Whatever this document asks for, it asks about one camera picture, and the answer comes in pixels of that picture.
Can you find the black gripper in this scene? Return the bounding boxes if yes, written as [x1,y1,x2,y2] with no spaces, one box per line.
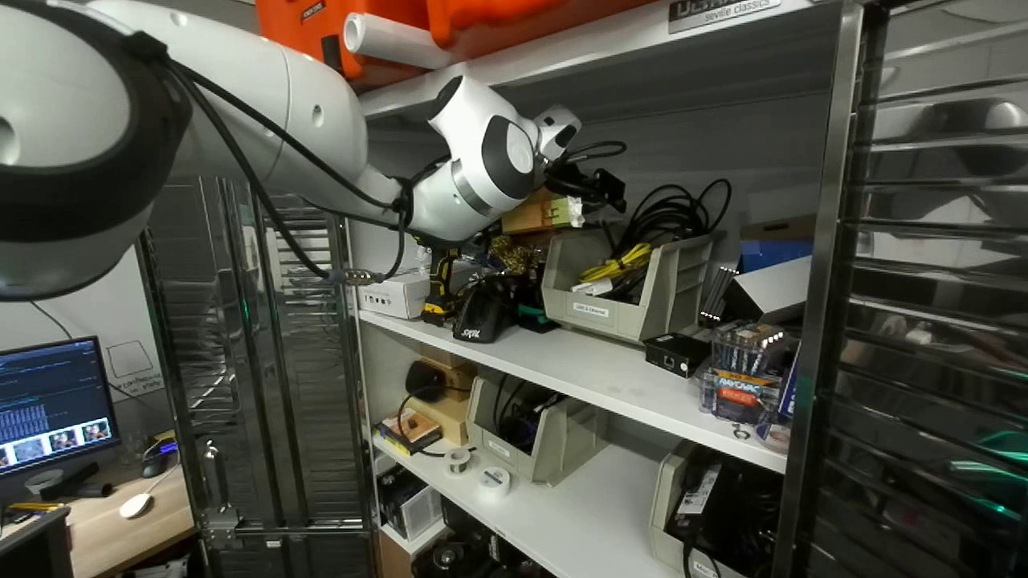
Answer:
[542,157,628,220]

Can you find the small black box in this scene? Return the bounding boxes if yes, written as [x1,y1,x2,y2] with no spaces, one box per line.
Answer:
[642,331,713,378]

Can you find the wooden desk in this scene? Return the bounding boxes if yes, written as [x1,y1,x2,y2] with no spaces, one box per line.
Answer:
[0,469,202,578]

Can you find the black round device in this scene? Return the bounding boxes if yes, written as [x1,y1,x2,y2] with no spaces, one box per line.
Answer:
[402,357,453,408]

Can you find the grey tool bin with cables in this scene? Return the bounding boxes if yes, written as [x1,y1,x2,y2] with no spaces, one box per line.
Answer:
[538,228,718,348]

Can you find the light wooden box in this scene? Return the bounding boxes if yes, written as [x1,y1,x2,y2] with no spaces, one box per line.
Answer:
[426,357,479,446]

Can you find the yellow black power drill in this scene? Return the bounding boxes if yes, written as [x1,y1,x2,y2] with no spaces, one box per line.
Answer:
[418,247,467,329]

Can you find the small orange white box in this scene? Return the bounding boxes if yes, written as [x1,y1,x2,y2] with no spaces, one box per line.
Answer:
[373,411,444,463]

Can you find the orange case with black latch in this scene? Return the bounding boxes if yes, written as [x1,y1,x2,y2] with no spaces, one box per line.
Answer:
[253,0,431,85]

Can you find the white cardboard product box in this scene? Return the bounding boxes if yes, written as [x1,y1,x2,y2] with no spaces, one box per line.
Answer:
[355,268,432,323]

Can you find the clear bit set box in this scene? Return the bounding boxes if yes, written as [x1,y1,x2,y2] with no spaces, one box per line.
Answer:
[700,317,799,427]

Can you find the black coiled cables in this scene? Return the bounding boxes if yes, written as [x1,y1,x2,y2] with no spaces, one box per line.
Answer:
[621,176,735,253]

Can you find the orange plastic case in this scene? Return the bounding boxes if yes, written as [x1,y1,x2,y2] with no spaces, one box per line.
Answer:
[423,0,646,53]

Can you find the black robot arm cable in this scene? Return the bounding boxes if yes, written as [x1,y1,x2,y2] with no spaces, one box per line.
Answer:
[157,53,421,286]

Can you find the computer monitor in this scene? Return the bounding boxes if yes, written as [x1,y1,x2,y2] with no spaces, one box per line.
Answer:
[0,334,123,479]

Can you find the white shelf unit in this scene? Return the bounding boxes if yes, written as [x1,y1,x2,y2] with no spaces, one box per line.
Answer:
[347,0,862,578]

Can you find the grey storage bin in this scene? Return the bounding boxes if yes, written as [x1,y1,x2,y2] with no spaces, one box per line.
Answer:
[646,444,785,578]
[467,372,606,487]

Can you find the white roll tube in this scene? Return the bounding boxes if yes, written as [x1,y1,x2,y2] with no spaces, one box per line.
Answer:
[339,9,463,73]

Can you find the yellow handheld tool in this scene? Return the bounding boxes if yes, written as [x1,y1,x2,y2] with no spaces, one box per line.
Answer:
[498,190,589,237]

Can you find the white computer mouse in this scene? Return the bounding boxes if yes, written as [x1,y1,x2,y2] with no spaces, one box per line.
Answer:
[113,493,157,525]

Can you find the black battery charger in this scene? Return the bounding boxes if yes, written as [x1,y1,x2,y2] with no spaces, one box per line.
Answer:
[449,273,521,348]

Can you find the yellow cable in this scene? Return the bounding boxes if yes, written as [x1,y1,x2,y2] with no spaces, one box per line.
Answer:
[572,242,655,300]

